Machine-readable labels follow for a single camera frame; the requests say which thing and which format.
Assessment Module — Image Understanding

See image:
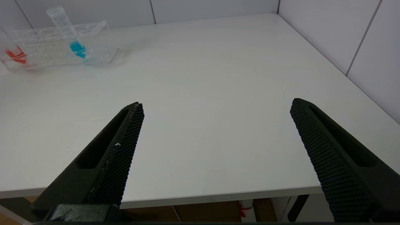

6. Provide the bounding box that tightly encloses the clear acrylic test tube rack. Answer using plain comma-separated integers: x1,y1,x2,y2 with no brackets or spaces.
0,20,119,73

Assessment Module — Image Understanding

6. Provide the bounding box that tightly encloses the test tube with red pigment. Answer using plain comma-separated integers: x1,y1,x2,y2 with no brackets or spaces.
0,27,29,67

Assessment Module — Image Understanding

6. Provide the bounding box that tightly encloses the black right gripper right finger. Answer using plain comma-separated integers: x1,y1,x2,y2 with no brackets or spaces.
290,98,400,222

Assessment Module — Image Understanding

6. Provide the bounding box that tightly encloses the test tube with blue pigment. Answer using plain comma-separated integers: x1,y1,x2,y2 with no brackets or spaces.
46,6,87,59

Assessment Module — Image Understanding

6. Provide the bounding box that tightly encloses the black slanted bar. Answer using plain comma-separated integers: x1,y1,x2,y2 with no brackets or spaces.
287,194,310,222

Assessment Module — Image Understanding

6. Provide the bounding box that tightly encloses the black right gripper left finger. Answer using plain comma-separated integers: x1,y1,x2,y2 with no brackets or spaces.
31,102,145,211

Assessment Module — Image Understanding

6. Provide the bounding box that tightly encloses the white post with red mark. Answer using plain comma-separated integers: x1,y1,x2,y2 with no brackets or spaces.
239,200,254,218

